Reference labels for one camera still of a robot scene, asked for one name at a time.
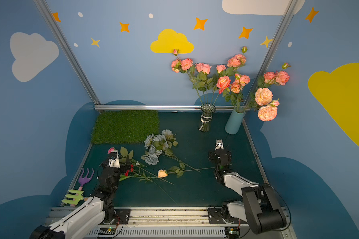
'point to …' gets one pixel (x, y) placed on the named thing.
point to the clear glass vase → (207, 109)
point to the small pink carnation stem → (110, 150)
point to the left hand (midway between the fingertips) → (118, 154)
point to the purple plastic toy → (82, 180)
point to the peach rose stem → (179, 171)
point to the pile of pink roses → (198, 82)
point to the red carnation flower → (137, 171)
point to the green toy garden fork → (77, 198)
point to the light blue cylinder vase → (234, 123)
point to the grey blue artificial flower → (157, 144)
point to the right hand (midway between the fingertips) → (222, 148)
